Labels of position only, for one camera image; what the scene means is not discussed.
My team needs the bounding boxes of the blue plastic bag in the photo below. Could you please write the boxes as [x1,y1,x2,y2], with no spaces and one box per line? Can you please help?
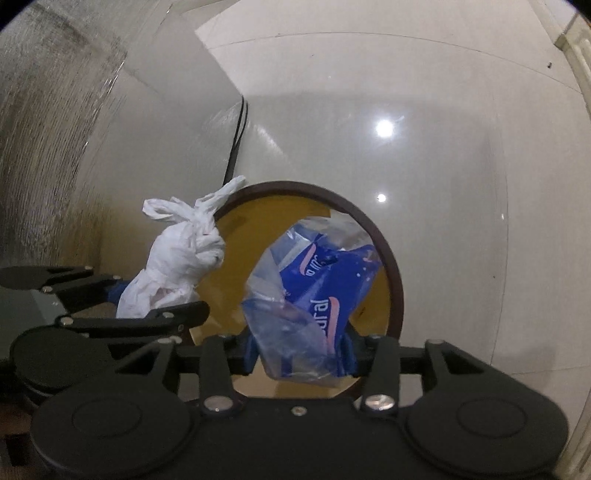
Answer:
[242,212,382,383]

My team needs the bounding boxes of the white knotted plastic bag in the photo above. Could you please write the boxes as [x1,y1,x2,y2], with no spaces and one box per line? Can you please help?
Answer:
[116,175,245,318]

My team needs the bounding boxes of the yellow round trash bin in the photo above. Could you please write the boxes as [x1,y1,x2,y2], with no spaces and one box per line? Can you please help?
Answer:
[192,181,404,398]

